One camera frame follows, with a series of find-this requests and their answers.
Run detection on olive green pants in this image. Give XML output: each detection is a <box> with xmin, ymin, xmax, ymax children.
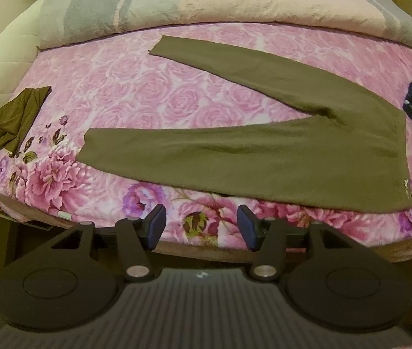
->
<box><xmin>76</xmin><ymin>35</ymin><xmax>412</xmax><ymax>214</ymax></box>

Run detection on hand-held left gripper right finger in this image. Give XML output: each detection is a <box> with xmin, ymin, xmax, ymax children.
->
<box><xmin>237</xmin><ymin>204</ymin><xmax>354</xmax><ymax>282</ymax></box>

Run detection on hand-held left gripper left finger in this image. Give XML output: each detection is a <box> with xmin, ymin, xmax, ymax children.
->
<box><xmin>51</xmin><ymin>204</ymin><xmax>166</xmax><ymax>282</ymax></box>

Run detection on brown bed frame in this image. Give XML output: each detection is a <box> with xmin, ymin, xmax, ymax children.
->
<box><xmin>0</xmin><ymin>204</ymin><xmax>412</xmax><ymax>265</ymax></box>

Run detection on olive green top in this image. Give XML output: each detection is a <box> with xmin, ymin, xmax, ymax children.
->
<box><xmin>0</xmin><ymin>86</ymin><xmax>53</xmax><ymax>156</ymax></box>

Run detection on pink floral blanket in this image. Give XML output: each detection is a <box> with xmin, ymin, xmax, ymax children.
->
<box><xmin>0</xmin><ymin>22</ymin><xmax>412</xmax><ymax>262</ymax></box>

